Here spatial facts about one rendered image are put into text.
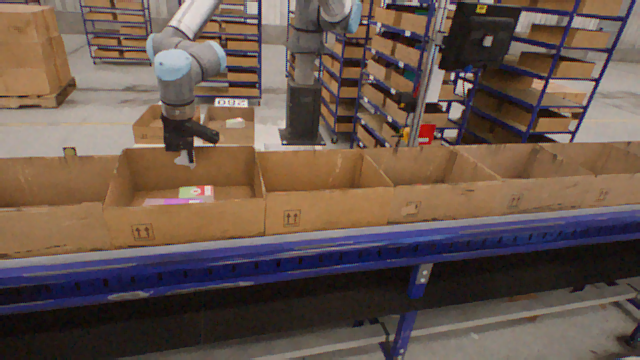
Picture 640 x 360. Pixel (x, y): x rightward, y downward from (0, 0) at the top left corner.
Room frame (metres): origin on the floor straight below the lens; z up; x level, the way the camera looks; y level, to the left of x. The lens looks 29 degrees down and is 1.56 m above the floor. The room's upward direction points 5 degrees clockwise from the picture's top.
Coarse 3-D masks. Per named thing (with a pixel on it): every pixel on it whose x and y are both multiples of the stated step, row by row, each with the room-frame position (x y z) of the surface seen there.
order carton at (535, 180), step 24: (480, 144) 1.38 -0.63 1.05; (504, 144) 1.42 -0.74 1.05; (528, 144) 1.45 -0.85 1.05; (504, 168) 1.43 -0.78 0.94; (528, 168) 1.44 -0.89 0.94; (552, 168) 1.34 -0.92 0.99; (576, 168) 1.26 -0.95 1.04; (504, 192) 1.08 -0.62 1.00; (528, 192) 1.10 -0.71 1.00; (552, 192) 1.14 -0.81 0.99; (576, 192) 1.17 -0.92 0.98
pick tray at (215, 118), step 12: (216, 108) 2.18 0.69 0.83; (228, 108) 2.19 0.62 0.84; (240, 108) 2.21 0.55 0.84; (252, 108) 2.22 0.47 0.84; (204, 120) 1.94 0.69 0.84; (216, 120) 2.17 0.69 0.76; (252, 120) 2.21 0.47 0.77; (228, 132) 1.82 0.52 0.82; (240, 132) 1.84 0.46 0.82; (252, 132) 1.85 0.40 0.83; (228, 144) 1.82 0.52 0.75; (240, 144) 1.84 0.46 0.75; (252, 144) 1.85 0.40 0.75
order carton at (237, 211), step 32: (128, 160) 0.98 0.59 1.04; (160, 160) 1.01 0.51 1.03; (224, 160) 1.07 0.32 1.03; (256, 160) 1.02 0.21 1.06; (128, 192) 0.93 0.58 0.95; (160, 192) 1.00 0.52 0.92; (224, 192) 1.04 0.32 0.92; (256, 192) 1.02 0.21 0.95; (128, 224) 0.73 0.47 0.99; (160, 224) 0.75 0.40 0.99; (192, 224) 0.77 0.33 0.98; (224, 224) 0.80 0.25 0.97; (256, 224) 0.82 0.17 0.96
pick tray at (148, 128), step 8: (152, 104) 2.09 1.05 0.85; (160, 104) 2.10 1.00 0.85; (144, 112) 1.94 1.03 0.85; (152, 112) 2.08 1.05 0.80; (160, 112) 2.10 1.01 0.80; (136, 120) 1.80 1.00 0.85; (144, 120) 1.92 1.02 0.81; (152, 120) 2.05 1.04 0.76; (160, 120) 2.07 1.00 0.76; (200, 120) 2.12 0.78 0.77; (136, 128) 1.72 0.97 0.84; (144, 128) 1.73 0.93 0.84; (152, 128) 1.73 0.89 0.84; (160, 128) 1.74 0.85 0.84; (136, 136) 1.72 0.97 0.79; (144, 136) 1.73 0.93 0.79; (152, 136) 1.73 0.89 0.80; (160, 136) 1.74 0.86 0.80
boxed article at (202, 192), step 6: (204, 186) 1.01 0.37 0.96; (210, 186) 1.01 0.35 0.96; (180, 192) 0.96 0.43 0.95; (186, 192) 0.96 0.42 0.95; (192, 192) 0.97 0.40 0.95; (198, 192) 0.97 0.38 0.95; (204, 192) 0.98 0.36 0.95; (210, 192) 0.98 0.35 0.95; (180, 198) 0.94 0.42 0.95; (186, 198) 0.94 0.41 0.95; (192, 198) 0.95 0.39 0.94; (198, 198) 0.95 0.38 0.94; (204, 198) 0.96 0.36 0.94; (210, 198) 0.97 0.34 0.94
